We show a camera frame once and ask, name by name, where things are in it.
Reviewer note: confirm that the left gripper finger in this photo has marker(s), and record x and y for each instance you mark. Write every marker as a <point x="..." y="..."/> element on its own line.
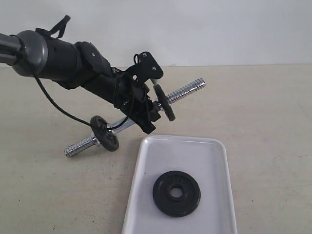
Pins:
<point x="153" y="111"/>
<point x="140" y="116"/>

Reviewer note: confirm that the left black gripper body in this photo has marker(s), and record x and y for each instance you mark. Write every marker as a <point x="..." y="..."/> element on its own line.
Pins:
<point x="126" y="91"/>

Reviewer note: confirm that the chrome threaded dumbbell bar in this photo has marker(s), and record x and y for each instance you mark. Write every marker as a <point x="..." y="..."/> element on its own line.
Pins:
<point x="125" y="123"/>

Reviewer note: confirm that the black weight plate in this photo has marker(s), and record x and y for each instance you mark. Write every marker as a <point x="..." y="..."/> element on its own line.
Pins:
<point x="176" y="193"/>

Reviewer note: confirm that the white rectangular tray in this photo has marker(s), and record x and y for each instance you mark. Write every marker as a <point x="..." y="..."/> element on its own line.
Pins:
<point x="204" y="159"/>

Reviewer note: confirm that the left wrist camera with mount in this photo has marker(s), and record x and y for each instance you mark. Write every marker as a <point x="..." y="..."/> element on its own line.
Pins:
<point x="145" y="67"/>

